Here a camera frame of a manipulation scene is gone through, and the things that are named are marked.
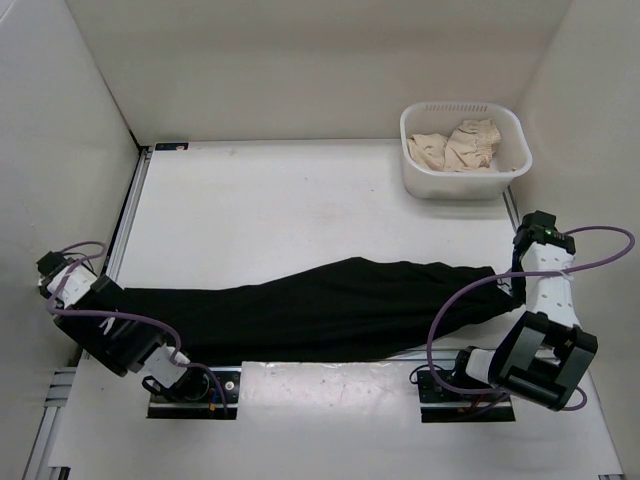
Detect aluminium left side rail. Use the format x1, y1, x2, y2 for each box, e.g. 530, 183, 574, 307
22, 147, 153, 479

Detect aluminium table edge rail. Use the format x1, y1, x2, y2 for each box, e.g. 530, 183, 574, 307
74, 347, 471, 369

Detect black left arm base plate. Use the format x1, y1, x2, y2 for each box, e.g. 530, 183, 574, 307
142, 366, 242, 421

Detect aluminium right side rail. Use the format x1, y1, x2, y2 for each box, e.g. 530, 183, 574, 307
502, 187, 571, 361

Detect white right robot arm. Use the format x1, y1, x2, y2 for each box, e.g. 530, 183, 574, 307
449, 211, 598, 411

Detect white plastic basket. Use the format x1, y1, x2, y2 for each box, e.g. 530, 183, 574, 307
400, 102, 533, 200

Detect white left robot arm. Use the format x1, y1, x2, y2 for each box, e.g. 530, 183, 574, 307
37, 251, 219, 404

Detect beige crumpled garment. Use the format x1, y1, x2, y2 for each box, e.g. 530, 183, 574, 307
407, 119, 502, 173

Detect black trousers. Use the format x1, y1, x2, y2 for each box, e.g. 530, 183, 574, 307
128, 257, 508, 366

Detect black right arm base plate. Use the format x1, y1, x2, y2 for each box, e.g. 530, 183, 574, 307
409, 364, 515, 424

